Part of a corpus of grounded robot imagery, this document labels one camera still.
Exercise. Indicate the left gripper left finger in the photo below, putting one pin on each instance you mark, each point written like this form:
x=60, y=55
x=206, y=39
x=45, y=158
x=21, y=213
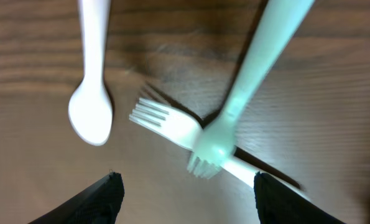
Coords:
x=99, y=203

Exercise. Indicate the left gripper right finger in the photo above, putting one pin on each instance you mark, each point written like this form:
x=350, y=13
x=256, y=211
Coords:
x=278, y=204

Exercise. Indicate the mint green plastic fork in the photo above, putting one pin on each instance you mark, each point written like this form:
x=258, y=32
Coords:
x=279, y=21

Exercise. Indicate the white plastic spoon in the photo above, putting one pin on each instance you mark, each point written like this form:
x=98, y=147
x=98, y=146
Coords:
x=90, y=109

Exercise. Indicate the white plastic fork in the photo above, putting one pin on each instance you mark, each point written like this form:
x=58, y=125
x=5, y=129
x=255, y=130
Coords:
x=172, y=124

